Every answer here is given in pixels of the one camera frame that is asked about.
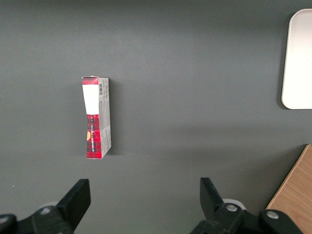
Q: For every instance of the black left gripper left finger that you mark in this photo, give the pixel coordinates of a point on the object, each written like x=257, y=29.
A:
x=61, y=217

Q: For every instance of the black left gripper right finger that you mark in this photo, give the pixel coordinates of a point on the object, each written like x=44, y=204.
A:
x=219, y=219

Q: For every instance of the beige rectangular tray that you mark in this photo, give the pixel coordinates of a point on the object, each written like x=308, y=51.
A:
x=299, y=61

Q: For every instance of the wooden drawer cabinet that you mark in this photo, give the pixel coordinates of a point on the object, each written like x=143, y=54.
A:
x=295, y=195

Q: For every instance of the red plaid carton box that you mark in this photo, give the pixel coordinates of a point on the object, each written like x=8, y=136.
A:
x=95, y=136

